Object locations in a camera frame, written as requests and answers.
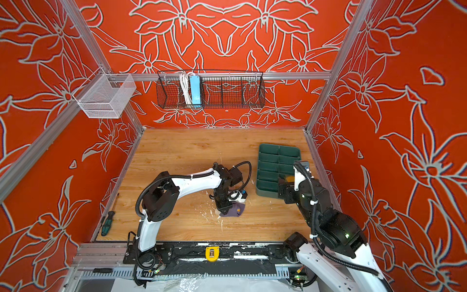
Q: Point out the clear plastic wall bin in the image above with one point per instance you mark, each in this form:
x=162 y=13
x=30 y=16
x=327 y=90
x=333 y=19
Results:
x=103 y=98

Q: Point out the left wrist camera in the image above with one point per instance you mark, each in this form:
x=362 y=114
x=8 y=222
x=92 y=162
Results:
x=238 y=196

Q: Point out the light blue box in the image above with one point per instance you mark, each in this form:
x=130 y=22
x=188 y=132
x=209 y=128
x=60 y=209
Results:
x=195 y=85

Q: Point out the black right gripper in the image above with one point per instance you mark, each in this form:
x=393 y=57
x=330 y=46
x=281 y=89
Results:
x=289 y=188

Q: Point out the purple sock beige toe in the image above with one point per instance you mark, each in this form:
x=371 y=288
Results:
x=235 y=211

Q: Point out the green handled screwdriver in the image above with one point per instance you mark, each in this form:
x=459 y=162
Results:
x=107 y=224

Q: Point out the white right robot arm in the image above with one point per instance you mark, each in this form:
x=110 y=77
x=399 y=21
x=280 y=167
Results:
x=336 y=251

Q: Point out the green plastic divider tray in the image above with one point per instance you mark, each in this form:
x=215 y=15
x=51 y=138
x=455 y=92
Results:
x=275 y=162

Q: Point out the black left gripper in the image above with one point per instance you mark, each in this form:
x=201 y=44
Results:
x=225 y=206

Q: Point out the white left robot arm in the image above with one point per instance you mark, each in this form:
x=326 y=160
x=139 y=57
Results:
x=157 y=201

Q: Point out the black wire wall basket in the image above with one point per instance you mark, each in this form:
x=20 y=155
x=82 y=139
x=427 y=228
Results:
x=219 y=89

